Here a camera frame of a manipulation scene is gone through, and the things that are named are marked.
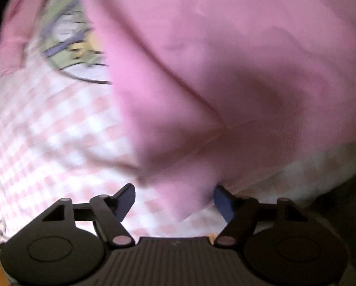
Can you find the pink checked cartoon bedsheet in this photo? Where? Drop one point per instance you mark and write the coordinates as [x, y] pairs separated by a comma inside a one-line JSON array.
[[46, 131]]

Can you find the pink garment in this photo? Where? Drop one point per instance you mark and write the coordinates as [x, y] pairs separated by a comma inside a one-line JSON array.
[[210, 65]]

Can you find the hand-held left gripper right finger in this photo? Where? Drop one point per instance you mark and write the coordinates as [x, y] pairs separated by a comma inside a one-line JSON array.
[[222, 204]]

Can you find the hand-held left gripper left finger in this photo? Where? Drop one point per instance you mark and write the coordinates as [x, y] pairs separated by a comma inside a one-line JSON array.
[[127, 198]]

